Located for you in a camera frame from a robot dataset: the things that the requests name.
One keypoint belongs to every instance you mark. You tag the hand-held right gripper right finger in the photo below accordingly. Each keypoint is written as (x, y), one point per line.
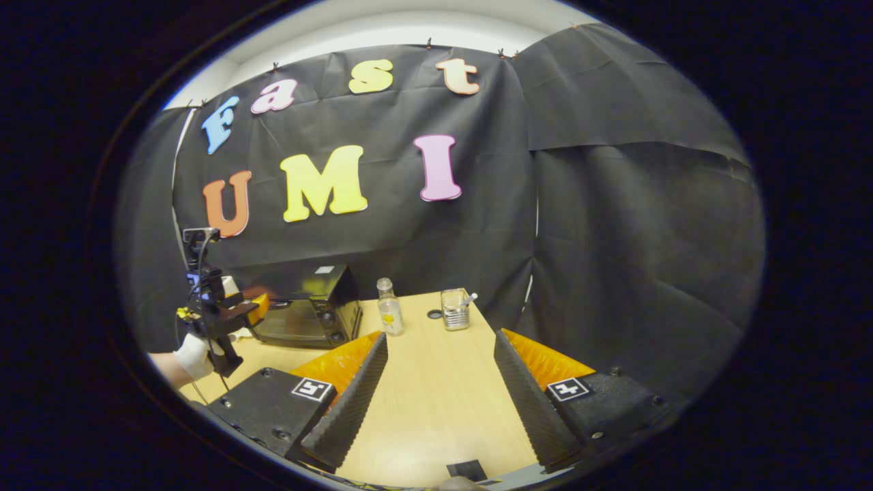
(535, 409)

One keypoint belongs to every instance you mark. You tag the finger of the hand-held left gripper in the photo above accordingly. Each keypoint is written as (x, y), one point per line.
(258, 308)

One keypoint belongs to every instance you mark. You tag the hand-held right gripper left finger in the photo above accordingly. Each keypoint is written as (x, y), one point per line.
(348, 409)

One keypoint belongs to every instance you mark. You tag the black electric oven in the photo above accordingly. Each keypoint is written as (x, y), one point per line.
(320, 300)

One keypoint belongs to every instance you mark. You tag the clear glass bottle yellow label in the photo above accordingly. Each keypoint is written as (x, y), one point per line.
(390, 317)

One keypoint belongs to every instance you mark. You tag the metal spoon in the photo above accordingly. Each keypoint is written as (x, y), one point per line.
(470, 298)

